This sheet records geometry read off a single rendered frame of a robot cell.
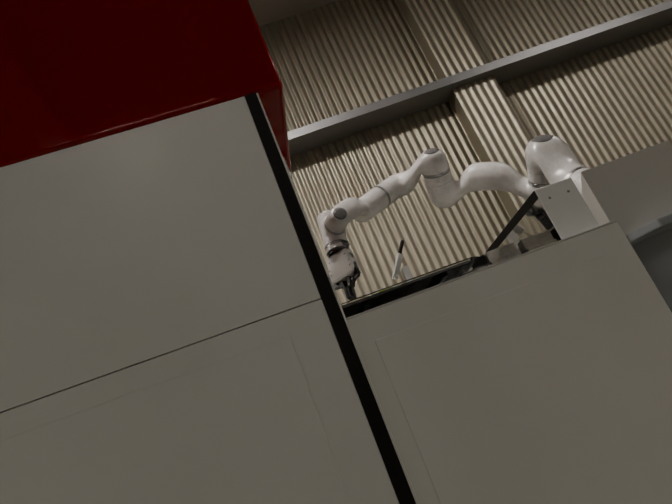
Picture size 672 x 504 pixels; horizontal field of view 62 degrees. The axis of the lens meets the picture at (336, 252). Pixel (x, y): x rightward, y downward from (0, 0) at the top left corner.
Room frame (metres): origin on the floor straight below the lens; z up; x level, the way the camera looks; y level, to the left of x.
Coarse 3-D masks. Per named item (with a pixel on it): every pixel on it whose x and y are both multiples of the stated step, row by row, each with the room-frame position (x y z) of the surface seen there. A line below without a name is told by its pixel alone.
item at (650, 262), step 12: (648, 228) 1.33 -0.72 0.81; (660, 228) 1.34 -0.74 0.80; (636, 240) 1.37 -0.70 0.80; (648, 240) 1.40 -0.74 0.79; (660, 240) 1.40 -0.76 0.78; (636, 252) 1.43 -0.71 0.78; (648, 252) 1.41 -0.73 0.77; (660, 252) 1.40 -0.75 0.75; (648, 264) 1.42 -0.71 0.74; (660, 264) 1.41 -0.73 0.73; (660, 276) 1.41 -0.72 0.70; (660, 288) 1.42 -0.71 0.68
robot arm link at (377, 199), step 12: (372, 192) 1.87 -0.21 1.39; (384, 192) 1.88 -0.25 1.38; (348, 204) 1.73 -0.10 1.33; (360, 204) 1.77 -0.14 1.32; (372, 204) 1.85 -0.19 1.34; (384, 204) 1.89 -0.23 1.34; (336, 216) 1.71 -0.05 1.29; (348, 216) 1.73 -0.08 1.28; (360, 216) 1.84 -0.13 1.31; (372, 216) 1.88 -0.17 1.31; (336, 228) 1.74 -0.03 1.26
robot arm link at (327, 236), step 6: (318, 216) 1.80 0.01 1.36; (324, 216) 1.78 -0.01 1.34; (318, 222) 1.81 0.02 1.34; (324, 222) 1.77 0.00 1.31; (324, 228) 1.77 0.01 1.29; (324, 234) 1.78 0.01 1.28; (330, 234) 1.77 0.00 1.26; (336, 234) 1.77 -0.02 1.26; (342, 234) 1.78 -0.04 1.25; (324, 240) 1.79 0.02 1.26; (330, 240) 1.77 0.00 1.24; (324, 246) 1.80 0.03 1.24
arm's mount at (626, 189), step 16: (656, 144) 1.38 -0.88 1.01; (624, 160) 1.37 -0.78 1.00; (640, 160) 1.38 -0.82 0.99; (656, 160) 1.38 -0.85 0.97; (592, 176) 1.36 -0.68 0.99; (608, 176) 1.37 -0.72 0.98; (624, 176) 1.37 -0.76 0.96; (640, 176) 1.38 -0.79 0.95; (656, 176) 1.38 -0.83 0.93; (592, 192) 1.36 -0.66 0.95; (608, 192) 1.37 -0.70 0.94; (624, 192) 1.37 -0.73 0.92; (640, 192) 1.37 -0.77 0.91; (656, 192) 1.38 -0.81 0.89; (592, 208) 1.40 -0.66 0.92; (608, 208) 1.36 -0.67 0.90; (624, 208) 1.37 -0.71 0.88; (640, 208) 1.37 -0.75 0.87; (656, 208) 1.37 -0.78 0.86; (624, 224) 1.36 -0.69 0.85; (640, 224) 1.37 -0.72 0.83
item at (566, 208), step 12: (564, 180) 1.19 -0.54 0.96; (540, 192) 1.18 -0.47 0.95; (552, 192) 1.19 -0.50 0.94; (564, 192) 1.19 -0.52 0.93; (576, 192) 1.19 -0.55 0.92; (552, 204) 1.18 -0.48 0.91; (564, 204) 1.19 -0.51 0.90; (576, 204) 1.19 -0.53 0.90; (552, 216) 1.18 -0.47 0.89; (564, 216) 1.18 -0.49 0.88; (576, 216) 1.19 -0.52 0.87; (588, 216) 1.19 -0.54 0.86; (564, 228) 1.18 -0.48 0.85; (576, 228) 1.19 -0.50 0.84; (588, 228) 1.19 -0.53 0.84
